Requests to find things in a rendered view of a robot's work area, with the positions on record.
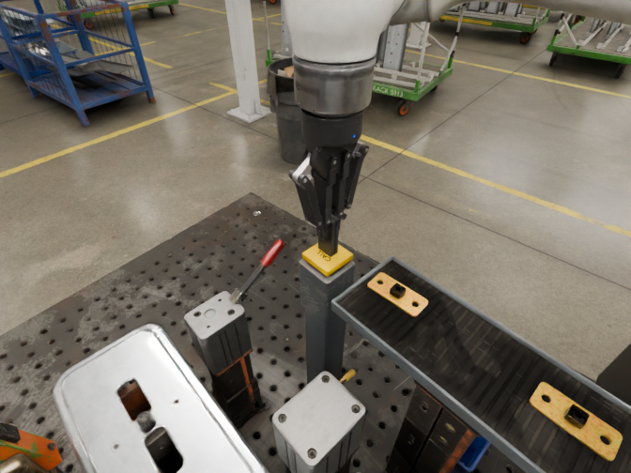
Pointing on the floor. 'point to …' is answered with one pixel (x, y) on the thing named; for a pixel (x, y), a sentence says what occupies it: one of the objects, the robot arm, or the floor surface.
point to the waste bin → (285, 110)
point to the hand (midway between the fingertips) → (328, 234)
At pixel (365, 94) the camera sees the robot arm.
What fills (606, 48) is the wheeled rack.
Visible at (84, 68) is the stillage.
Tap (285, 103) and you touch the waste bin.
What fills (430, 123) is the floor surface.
